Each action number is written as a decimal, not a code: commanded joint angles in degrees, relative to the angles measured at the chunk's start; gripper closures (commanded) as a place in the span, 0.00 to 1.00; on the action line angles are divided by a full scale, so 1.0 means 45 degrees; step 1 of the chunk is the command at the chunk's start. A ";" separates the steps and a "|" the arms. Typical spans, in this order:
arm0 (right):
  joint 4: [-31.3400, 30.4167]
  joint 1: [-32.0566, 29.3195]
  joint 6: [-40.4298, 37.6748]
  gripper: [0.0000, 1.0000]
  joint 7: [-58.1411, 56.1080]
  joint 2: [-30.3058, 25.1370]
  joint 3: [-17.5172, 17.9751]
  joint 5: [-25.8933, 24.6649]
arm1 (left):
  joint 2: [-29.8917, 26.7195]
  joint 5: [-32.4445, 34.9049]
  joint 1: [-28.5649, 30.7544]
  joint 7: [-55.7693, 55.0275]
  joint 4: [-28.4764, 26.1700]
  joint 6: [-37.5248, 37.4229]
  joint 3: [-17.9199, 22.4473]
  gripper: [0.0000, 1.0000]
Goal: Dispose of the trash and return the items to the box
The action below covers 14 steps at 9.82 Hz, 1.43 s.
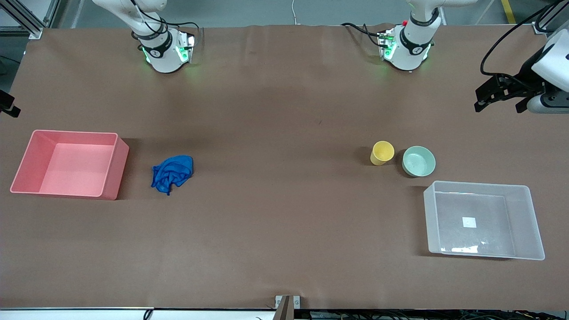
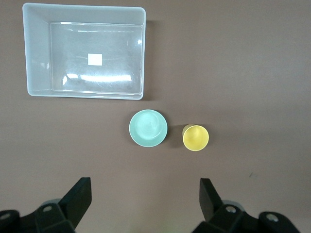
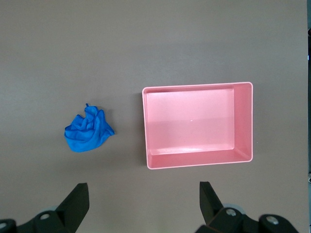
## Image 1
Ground black left base cables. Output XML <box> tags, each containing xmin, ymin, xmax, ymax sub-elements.
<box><xmin>341</xmin><ymin>22</ymin><xmax>388</xmax><ymax>48</ymax></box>

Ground aluminium frame post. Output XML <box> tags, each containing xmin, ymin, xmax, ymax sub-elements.
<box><xmin>0</xmin><ymin>0</ymin><xmax>60</xmax><ymax>39</ymax></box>
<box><xmin>533</xmin><ymin>0</ymin><xmax>569</xmax><ymax>35</ymax></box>

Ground pink plastic box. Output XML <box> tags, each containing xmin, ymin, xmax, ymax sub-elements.
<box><xmin>10</xmin><ymin>130</ymin><xmax>130</xmax><ymax>200</ymax></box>

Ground yellow cup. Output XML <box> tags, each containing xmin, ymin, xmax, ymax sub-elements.
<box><xmin>370</xmin><ymin>141</ymin><xmax>395</xmax><ymax>166</ymax></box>

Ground metal table edge bracket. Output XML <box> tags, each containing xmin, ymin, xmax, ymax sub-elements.
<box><xmin>275</xmin><ymin>295</ymin><xmax>301</xmax><ymax>320</ymax></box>

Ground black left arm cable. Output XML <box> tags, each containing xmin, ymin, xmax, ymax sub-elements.
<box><xmin>480</xmin><ymin>0</ymin><xmax>566</xmax><ymax>89</ymax></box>

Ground black base cables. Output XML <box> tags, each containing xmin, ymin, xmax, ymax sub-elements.
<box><xmin>341</xmin><ymin>22</ymin><xmax>388</xmax><ymax>48</ymax></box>
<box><xmin>130</xmin><ymin>0</ymin><xmax>201</xmax><ymax>49</ymax></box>

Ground blue cloth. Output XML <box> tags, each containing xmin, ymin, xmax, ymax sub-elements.
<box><xmin>151</xmin><ymin>155</ymin><xmax>194</xmax><ymax>196</ymax></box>

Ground brown table cover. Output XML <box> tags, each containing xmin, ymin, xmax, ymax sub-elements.
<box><xmin>0</xmin><ymin>24</ymin><xmax>569</xmax><ymax>310</ymax></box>

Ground black right base cables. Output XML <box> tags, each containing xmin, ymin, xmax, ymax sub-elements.
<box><xmin>130</xmin><ymin>0</ymin><xmax>201</xmax><ymax>49</ymax></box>

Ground clear plastic box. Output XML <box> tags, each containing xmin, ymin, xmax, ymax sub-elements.
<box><xmin>423</xmin><ymin>180</ymin><xmax>545</xmax><ymax>261</ymax></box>

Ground pale green bowl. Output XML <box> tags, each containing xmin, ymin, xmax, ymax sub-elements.
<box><xmin>402</xmin><ymin>146</ymin><xmax>436</xmax><ymax>177</ymax></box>

